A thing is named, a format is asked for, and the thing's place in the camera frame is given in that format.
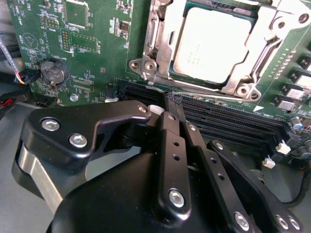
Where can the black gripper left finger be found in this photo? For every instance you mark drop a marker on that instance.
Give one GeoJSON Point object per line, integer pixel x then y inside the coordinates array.
{"type": "Point", "coordinates": [73, 126]}

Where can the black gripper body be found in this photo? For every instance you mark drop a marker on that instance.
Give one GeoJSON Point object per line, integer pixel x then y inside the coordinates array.
{"type": "Point", "coordinates": [116, 199]}

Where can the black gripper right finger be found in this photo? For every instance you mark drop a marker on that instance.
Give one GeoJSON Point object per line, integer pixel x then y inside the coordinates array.
{"type": "Point", "coordinates": [217, 168]}

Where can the silver CPU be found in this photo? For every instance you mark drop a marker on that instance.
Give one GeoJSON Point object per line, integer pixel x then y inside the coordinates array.
{"type": "Point", "coordinates": [211, 43]}

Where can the metal socket cover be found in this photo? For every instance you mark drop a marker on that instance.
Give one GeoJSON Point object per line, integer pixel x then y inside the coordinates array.
{"type": "Point", "coordinates": [163, 58]}

